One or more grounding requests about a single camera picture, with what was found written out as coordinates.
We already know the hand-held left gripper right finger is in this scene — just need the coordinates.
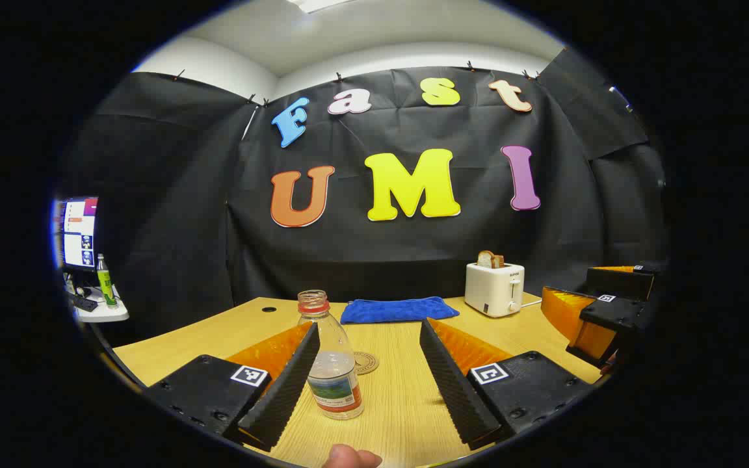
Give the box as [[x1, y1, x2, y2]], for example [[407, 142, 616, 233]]
[[419, 317, 594, 450]]

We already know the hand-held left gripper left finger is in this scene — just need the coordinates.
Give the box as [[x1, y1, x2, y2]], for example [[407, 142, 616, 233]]
[[144, 320, 321, 454]]

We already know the clear plastic water bottle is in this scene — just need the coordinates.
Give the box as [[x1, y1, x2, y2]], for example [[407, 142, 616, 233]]
[[296, 290, 365, 421]]

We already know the green drink bottle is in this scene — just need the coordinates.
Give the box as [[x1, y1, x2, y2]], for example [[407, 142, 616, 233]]
[[96, 253, 118, 307]]

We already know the blue folded towel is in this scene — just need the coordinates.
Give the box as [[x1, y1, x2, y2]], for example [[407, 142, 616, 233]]
[[340, 296, 460, 325]]

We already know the white toaster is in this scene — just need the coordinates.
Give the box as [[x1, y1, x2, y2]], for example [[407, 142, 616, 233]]
[[464, 262, 525, 318]]

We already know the black backdrop cloth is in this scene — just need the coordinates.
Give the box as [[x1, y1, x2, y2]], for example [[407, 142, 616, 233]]
[[66, 49, 668, 339]]

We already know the white side table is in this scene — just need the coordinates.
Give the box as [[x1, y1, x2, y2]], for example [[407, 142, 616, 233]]
[[72, 286, 129, 324]]

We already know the computer monitor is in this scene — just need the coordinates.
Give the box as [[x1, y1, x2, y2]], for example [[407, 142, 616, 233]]
[[56, 197, 99, 272]]

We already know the ceiling light panel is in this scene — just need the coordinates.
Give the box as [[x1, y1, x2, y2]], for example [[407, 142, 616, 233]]
[[285, 0, 352, 15]]

